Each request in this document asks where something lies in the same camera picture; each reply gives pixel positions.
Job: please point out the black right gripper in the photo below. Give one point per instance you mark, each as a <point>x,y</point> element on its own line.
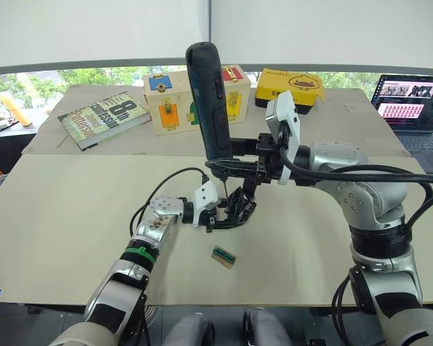
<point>268,158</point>

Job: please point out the wooden latch puzzle box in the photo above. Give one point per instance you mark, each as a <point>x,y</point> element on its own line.
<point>169,104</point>

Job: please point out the open grey laptop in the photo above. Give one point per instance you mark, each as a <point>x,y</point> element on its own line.
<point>411,108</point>

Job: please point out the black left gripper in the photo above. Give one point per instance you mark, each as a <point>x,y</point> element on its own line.
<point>213,212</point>

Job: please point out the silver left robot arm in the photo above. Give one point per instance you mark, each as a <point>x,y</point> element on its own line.
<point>122,288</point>

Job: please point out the grey rounded shape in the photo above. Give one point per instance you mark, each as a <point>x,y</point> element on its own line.
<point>191,329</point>
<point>267,328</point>

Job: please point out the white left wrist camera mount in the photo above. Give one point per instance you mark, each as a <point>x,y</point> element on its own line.
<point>205,194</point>

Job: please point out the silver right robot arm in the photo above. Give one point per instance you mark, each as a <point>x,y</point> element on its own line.
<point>375,223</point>

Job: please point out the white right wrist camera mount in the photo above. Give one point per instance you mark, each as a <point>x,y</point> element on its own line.
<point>287,119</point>

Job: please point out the yellow duck print box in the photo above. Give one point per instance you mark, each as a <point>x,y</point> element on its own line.
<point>296,86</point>

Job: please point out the small green tan block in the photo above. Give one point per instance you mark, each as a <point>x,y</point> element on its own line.
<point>224,256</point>

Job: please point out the yellow foam cylinder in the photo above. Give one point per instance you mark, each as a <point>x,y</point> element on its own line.
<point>18,110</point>

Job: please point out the dark blue electric screwdriver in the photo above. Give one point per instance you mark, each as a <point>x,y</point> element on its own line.
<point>207,104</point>

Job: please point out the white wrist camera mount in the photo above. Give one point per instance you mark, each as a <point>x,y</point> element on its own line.
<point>205,194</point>
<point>287,119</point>

